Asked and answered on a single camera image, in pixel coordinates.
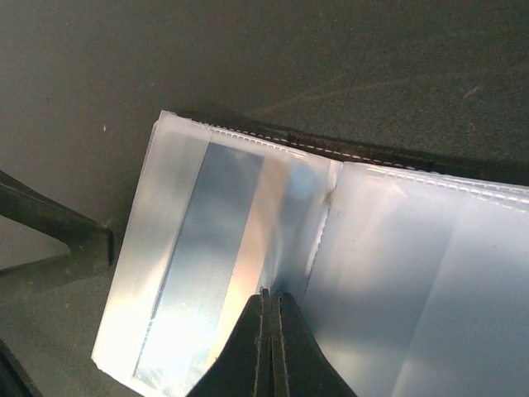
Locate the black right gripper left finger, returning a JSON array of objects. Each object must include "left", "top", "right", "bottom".
[{"left": 188, "top": 289, "right": 271, "bottom": 397}]

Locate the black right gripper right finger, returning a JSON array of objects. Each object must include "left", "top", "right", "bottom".
[{"left": 270, "top": 293, "right": 355, "bottom": 396}]

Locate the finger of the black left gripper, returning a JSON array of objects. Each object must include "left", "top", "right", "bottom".
[{"left": 1, "top": 172, "right": 114, "bottom": 281}]

